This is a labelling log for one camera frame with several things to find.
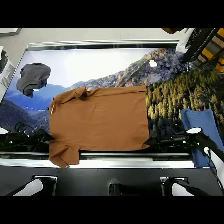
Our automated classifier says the brown T-shirt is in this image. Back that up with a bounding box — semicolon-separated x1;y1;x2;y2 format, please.
48;85;151;169

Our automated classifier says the grey garment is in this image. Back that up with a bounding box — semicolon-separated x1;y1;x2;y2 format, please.
15;62;52;98

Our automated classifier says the blue garment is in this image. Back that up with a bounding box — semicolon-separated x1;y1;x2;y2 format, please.
181;108;224;168

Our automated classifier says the yellow black striped garment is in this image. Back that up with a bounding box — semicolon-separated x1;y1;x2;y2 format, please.
181;27;224;74

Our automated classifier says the silver frame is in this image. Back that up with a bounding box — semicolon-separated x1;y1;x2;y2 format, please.
0;152;196;197

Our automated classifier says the black cable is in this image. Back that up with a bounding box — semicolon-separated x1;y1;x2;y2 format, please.
202;146;224;189

